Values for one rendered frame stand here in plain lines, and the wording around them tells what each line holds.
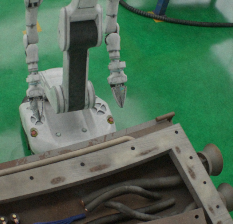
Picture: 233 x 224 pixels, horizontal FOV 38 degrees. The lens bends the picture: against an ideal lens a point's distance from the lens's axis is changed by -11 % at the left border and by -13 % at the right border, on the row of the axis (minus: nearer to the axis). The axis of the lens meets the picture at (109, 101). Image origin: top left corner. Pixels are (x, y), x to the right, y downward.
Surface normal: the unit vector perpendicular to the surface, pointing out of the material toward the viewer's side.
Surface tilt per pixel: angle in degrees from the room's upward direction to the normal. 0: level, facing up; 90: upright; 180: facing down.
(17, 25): 0
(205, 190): 0
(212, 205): 0
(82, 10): 96
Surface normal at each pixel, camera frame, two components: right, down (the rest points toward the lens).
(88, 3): 0.30, 0.84
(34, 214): 0.19, -0.60
